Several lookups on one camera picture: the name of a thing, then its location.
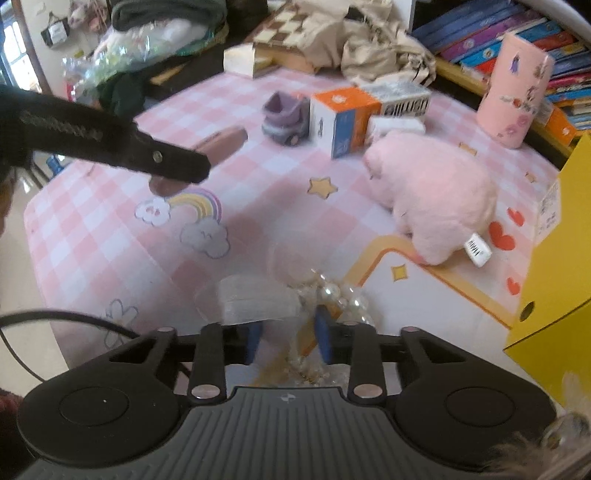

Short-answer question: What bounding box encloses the pearl bead bracelet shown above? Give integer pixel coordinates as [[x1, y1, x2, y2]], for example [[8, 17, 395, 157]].
[[285, 269, 378, 386]]

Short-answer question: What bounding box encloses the clear plastic packet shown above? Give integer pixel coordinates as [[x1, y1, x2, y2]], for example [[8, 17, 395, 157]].
[[195, 274, 303, 326]]

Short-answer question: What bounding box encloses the brown pencil case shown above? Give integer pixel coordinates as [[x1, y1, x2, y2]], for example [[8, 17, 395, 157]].
[[148, 126, 249, 197]]

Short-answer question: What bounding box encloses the purple toy truck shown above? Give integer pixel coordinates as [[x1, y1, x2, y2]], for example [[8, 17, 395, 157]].
[[262, 91, 311, 147]]

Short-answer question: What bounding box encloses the pink plush pig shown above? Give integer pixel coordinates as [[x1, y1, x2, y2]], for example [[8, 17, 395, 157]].
[[363, 131, 498, 266]]

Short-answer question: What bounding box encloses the white orange usmile box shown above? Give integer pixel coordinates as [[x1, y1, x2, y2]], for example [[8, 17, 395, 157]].
[[308, 81, 431, 158]]

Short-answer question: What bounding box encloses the pink checkered table mat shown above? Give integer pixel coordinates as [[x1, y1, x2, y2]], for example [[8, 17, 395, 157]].
[[24, 71, 557, 370]]

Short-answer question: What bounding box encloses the white tissue box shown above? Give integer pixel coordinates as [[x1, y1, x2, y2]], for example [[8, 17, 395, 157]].
[[222, 43, 279, 79]]

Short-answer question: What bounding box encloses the grey folded cloth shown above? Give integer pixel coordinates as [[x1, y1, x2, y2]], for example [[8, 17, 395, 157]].
[[111, 0, 228, 31]]

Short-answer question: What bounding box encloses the checkered chess board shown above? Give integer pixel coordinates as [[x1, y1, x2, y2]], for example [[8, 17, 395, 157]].
[[245, 2, 320, 75]]

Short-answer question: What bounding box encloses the yellow cardboard box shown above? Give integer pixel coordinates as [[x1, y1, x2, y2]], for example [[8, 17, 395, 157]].
[[505, 134, 590, 408]]

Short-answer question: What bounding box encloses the beige crumpled cloth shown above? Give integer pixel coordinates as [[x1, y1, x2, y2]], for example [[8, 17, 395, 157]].
[[294, 1, 436, 86]]

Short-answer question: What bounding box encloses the small orange white box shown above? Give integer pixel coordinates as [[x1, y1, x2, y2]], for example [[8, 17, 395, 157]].
[[534, 99, 577, 146]]

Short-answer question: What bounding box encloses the pink cylinder canister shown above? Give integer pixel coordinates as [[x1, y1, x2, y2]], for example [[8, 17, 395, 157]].
[[476, 33, 555, 149]]

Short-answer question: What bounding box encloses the row of colourful books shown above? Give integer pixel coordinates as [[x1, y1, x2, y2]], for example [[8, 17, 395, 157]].
[[412, 1, 590, 144]]

